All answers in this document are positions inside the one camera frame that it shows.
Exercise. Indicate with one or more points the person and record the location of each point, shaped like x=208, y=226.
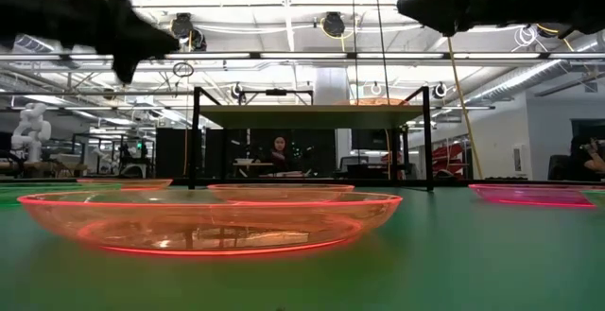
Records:
x=280, y=152
x=583, y=160

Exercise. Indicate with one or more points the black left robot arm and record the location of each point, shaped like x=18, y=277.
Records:
x=28, y=4

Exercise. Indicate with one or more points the black office chair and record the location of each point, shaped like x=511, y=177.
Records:
x=558, y=167

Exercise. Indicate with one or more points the green translucent plastic plate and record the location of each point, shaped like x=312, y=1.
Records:
x=28, y=190

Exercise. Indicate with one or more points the orange translucent plastic plate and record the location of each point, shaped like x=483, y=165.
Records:
x=142, y=221
x=125, y=183
x=283, y=188
x=378, y=101

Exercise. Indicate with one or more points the black monitor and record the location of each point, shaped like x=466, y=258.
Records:
x=369, y=139

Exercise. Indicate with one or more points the black frame wooden shelf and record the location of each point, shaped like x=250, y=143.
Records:
x=307, y=117

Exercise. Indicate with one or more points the red storage rack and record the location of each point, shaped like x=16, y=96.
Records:
x=449, y=160

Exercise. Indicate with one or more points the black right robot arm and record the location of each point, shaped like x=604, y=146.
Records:
x=593, y=8

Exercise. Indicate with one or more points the silver round ceiling duct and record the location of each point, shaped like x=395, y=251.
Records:
x=520, y=77

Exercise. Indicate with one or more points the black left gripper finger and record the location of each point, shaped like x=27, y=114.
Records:
x=125, y=65
x=146, y=37

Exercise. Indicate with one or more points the pink translucent plastic plate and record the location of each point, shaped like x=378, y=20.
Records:
x=529, y=194

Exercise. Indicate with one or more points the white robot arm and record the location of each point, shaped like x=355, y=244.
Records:
x=30, y=131

